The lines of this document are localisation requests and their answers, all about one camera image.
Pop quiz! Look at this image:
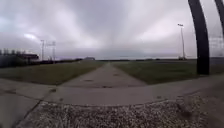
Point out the tall floodlight mast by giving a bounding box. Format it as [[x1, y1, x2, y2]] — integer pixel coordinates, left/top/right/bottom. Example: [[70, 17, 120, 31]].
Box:
[[177, 23, 187, 61]]

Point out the pole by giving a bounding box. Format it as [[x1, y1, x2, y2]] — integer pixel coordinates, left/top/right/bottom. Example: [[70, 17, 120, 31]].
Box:
[[39, 39, 46, 62], [50, 40, 57, 63]]

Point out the dark low building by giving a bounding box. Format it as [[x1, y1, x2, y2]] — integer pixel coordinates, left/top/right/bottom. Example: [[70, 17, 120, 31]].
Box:
[[18, 53, 41, 62]]

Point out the grass field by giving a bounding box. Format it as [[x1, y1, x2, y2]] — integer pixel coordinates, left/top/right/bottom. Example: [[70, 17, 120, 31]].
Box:
[[111, 59, 224, 86], [0, 60, 106, 86]]

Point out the grey concrete path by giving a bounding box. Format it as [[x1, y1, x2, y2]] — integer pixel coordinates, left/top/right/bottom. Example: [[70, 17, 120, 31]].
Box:
[[0, 62, 224, 128]]

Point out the dark curved post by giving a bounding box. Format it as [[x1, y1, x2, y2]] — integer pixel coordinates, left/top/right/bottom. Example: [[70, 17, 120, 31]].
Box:
[[187, 0, 211, 76], [214, 0, 224, 38]]

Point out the small distant building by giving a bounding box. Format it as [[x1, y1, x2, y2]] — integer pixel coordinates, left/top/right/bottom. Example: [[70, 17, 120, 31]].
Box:
[[83, 56, 96, 62]]

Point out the grey gravel strip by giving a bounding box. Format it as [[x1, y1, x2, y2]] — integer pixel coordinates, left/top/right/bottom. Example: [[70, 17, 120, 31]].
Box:
[[14, 94, 224, 128]]

